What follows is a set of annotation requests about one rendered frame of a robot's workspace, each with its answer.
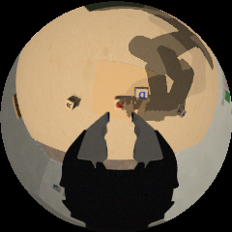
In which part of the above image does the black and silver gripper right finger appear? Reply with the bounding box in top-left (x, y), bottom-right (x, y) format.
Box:
top-left (131, 111), bottom-right (179, 189)

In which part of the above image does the tan letter block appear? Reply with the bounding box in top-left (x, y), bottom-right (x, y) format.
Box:
top-left (134, 87), bottom-right (148, 101)
top-left (114, 97), bottom-right (127, 110)
top-left (65, 97), bottom-right (77, 110)
top-left (176, 106), bottom-right (187, 119)

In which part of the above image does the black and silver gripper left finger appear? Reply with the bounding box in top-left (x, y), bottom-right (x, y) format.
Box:
top-left (59, 111), bottom-right (109, 188)

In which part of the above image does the tan square mat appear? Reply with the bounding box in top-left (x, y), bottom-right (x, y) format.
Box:
top-left (92, 60), bottom-right (157, 120)

